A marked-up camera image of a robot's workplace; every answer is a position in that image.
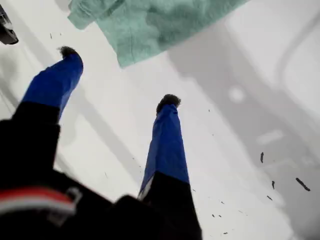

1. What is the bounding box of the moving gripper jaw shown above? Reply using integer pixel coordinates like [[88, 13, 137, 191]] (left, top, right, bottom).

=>
[[0, 45, 85, 176]]

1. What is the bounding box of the pale green T-shirt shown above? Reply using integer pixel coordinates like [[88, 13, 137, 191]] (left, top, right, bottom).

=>
[[67, 0, 251, 69]]

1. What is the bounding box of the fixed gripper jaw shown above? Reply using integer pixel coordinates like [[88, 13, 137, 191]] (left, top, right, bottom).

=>
[[137, 94, 204, 240]]

